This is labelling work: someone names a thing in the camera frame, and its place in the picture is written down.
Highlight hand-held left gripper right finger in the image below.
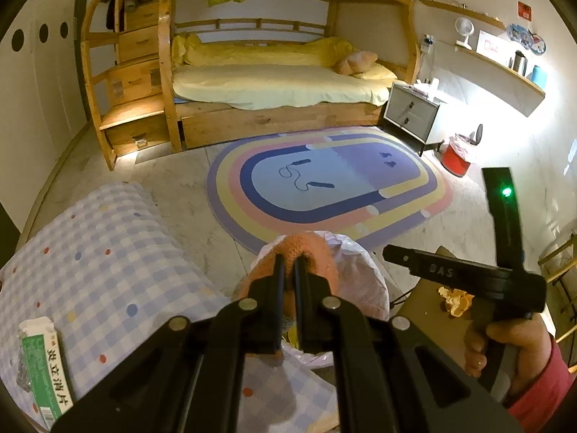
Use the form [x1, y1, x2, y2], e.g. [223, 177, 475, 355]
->
[292, 256, 526, 433]

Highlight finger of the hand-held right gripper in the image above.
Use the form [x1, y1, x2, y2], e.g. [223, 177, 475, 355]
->
[382, 244, 425, 277]

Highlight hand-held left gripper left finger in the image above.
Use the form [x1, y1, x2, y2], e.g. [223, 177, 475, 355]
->
[52, 253, 287, 433]

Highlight orange knitted cloth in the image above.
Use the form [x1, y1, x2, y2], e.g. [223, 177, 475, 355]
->
[232, 231, 340, 325]

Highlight white plastic bag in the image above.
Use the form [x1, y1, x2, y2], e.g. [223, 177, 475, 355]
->
[250, 229, 391, 371]

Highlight person's right forearm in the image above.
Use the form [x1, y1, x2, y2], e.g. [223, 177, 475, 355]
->
[504, 334, 577, 425]

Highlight red trash bin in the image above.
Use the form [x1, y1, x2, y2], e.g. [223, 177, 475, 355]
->
[440, 124, 485, 178]

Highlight person's right hand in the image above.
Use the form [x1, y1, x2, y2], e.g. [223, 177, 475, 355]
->
[464, 312, 555, 398]

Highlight orange peel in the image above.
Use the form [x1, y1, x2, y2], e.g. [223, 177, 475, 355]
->
[438, 286, 476, 317]

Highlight rainbow oval rug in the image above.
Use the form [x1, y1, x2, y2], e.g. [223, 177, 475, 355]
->
[206, 125, 454, 254]

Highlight grey nightstand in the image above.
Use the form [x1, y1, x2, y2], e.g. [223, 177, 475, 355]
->
[382, 81, 445, 157]

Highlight checkered dotted tablecloth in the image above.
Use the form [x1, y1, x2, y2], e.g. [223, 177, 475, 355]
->
[0, 181, 340, 433]

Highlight wooden bunk bed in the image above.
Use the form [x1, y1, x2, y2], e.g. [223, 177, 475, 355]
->
[81, 0, 421, 172]

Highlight pink plush toy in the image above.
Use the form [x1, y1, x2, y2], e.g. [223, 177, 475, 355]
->
[332, 49, 379, 76]

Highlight cream quilt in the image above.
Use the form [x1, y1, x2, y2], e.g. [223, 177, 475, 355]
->
[172, 62, 398, 111]

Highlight white desk fan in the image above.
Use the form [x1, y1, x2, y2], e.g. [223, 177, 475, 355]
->
[454, 17, 475, 51]

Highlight green and white box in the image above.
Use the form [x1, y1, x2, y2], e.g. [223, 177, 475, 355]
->
[18, 318, 74, 432]

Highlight yellow blanket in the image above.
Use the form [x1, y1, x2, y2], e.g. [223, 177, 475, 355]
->
[171, 31, 362, 69]

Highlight decorative printed plate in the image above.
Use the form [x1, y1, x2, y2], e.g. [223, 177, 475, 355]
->
[507, 24, 549, 56]

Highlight wooden stair drawers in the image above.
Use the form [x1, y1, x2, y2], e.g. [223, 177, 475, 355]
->
[81, 0, 182, 172]

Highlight white wardrobe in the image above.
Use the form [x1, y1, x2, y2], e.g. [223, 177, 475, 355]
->
[0, 17, 89, 199]

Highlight black jump rope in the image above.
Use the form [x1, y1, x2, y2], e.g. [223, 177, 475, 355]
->
[278, 158, 335, 193]

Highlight curved wooden wall shelf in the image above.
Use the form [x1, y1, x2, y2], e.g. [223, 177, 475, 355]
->
[453, 38, 547, 117]

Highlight white picture frame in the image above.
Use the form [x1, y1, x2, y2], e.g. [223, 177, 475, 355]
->
[475, 30, 511, 60]

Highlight narrow wooden wall shelf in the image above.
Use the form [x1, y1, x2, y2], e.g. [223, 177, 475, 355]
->
[418, 0, 506, 29]

